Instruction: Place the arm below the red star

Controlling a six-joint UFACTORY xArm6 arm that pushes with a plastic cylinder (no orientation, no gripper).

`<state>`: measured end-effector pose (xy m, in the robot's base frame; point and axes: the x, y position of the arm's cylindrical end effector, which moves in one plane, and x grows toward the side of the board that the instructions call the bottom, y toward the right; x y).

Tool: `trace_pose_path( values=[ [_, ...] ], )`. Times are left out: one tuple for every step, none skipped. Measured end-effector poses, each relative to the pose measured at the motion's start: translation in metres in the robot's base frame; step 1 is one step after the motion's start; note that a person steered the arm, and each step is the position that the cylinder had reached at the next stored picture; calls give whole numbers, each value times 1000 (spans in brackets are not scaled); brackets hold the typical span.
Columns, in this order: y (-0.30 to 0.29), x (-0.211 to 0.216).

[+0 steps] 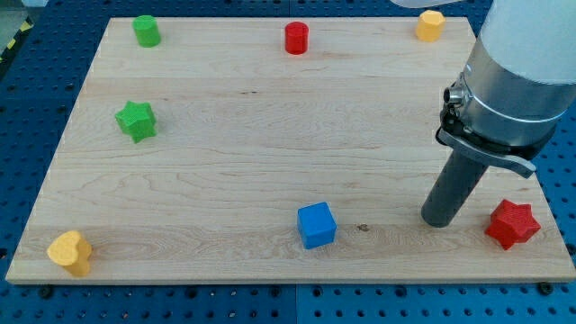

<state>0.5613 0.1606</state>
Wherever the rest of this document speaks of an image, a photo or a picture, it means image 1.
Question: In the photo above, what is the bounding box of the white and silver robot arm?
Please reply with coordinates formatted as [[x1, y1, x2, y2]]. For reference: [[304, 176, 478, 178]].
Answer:
[[436, 0, 575, 178]]

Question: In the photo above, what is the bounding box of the green star block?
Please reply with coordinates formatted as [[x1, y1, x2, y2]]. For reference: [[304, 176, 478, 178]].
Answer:
[[115, 101, 157, 143]]

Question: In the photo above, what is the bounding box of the red star block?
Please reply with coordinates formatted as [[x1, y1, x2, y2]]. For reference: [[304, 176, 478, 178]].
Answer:
[[484, 199, 541, 250]]

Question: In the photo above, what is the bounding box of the light wooden board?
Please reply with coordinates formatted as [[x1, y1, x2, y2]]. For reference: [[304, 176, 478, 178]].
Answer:
[[6, 17, 575, 285]]

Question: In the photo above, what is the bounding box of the blue cube block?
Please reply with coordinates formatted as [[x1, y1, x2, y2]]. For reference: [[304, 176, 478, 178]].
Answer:
[[297, 202, 338, 249]]

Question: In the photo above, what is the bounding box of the red cylinder block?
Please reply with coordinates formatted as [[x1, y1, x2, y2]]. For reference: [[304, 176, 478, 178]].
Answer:
[[284, 22, 310, 55]]

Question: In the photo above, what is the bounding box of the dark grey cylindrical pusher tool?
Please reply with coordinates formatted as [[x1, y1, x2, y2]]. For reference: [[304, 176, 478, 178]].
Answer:
[[421, 151, 488, 228]]

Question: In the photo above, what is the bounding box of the green cylinder block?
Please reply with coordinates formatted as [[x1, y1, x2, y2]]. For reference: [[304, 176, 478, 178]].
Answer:
[[132, 15, 161, 48]]

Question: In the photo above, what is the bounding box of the yellow hexagon block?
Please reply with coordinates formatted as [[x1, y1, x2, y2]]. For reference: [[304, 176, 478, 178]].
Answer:
[[415, 10, 446, 42]]

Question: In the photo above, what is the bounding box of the yellow heart block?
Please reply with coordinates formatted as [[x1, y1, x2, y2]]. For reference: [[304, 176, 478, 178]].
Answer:
[[47, 230, 93, 277]]

